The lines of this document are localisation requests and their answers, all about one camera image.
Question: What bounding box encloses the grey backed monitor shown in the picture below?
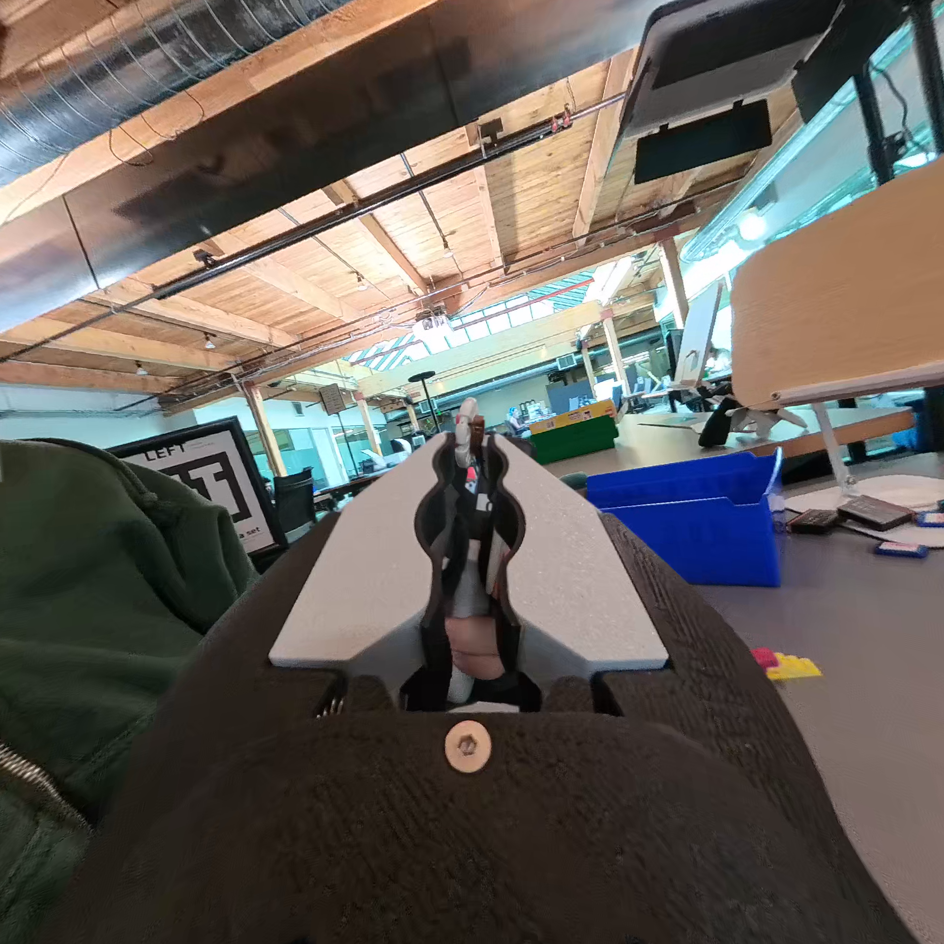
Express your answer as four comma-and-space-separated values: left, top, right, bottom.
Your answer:
614, 0, 846, 187

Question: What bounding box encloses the pink and yellow lego assembly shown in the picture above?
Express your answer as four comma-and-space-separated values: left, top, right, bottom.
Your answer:
750, 647, 823, 681

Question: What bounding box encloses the blue plastic bin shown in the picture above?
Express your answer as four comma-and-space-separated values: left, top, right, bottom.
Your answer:
586, 445, 784, 588

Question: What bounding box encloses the black pouch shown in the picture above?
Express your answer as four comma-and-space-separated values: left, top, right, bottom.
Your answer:
696, 394, 743, 450

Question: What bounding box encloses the black floor lamp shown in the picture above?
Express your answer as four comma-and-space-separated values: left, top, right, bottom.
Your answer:
407, 372, 441, 438

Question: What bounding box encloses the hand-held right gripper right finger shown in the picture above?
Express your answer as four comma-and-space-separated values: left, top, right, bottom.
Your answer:
491, 435, 669, 710

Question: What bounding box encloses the black office chair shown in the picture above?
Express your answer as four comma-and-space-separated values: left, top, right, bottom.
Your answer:
271, 468, 320, 526

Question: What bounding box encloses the green zip jacket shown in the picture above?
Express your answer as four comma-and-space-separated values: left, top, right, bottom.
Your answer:
0, 438, 261, 944

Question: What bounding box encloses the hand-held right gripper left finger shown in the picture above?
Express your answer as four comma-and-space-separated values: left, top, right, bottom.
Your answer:
269, 432, 454, 710

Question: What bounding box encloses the white desktop monitor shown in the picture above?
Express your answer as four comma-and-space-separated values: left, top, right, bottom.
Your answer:
673, 282, 728, 389

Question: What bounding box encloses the green plastic bin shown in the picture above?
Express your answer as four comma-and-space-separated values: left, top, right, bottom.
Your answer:
530, 416, 620, 466

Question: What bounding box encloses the wooden board on white stand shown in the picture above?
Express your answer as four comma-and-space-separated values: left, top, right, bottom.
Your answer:
729, 157, 944, 517

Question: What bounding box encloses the yellow lego box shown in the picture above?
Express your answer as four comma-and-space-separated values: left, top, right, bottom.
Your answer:
527, 402, 618, 436

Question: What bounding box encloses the person's left hand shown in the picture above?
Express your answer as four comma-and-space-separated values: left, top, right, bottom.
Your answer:
444, 616, 508, 678

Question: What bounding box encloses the black ventilation duct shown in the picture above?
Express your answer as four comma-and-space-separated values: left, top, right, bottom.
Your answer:
0, 0, 355, 189

